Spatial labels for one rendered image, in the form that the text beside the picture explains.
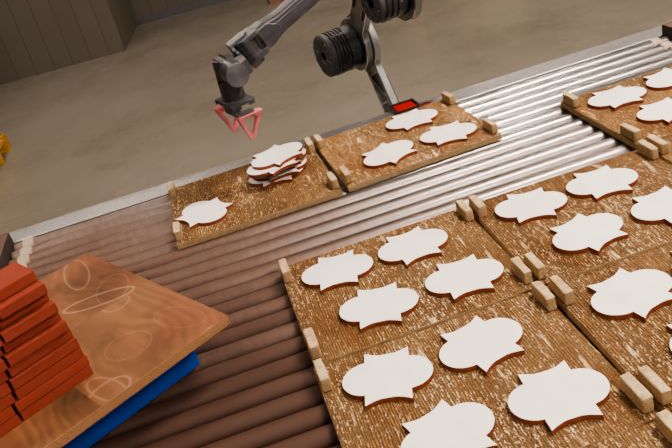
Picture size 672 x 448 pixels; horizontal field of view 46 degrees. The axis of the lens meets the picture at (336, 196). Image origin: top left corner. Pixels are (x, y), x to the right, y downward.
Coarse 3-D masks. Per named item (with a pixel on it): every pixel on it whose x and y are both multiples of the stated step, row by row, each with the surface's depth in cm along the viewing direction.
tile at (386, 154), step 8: (384, 144) 205; (392, 144) 204; (400, 144) 203; (408, 144) 202; (368, 152) 203; (376, 152) 202; (384, 152) 201; (392, 152) 199; (400, 152) 198; (408, 152) 197; (416, 152) 198; (368, 160) 199; (376, 160) 197; (384, 160) 196; (392, 160) 195; (400, 160) 196; (376, 168) 195
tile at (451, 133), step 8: (432, 128) 207; (440, 128) 206; (448, 128) 205; (456, 128) 203; (464, 128) 202; (472, 128) 201; (424, 136) 204; (432, 136) 202; (440, 136) 201; (448, 136) 200; (456, 136) 199; (464, 136) 198; (424, 144) 201; (432, 144) 200; (440, 144) 197
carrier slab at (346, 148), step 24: (384, 120) 223; (456, 120) 210; (480, 120) 207; (336, 144) 216; (360, 144) 212; (456, 144) 197; (480, 144) 196; (336, 168) 201; (360, 168) 198; (384, 168) 194; (408, 168) 193
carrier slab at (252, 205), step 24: (240, 168) 217; (312, 168) 205; (192, 192) 210; (216, 192) 206; (240, 192) 202; (264, 192) 199; (288, 192) 195; (312, 192) 192; (336, 192) 189; (240, 216) 190; (264, 216) 187; (192, 240) 185
